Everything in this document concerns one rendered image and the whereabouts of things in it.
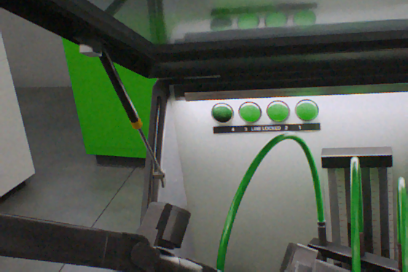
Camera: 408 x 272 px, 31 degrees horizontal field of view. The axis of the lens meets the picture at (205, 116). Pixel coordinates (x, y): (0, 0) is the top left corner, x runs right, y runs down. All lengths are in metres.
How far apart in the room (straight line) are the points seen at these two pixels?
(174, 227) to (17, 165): 3.31
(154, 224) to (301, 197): 0.55
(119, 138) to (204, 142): 2.83
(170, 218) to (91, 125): 3.32
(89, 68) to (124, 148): 0.53
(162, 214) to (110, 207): 2.96
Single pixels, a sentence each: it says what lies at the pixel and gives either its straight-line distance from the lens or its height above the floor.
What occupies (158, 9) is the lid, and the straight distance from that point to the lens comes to 1.08.
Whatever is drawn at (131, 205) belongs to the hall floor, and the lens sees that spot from 4.10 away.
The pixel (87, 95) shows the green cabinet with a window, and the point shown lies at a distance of 4.40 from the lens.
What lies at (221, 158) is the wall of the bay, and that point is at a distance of 1.62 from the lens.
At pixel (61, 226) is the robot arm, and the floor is 1.48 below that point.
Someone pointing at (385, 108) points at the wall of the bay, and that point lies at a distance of 1.54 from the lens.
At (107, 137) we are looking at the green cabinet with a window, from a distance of 4.46.
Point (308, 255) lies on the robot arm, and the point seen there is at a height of 1.31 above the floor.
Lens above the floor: 2.00
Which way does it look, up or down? 23 degrees down
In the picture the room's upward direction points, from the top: 8 degrees counter-clockwise
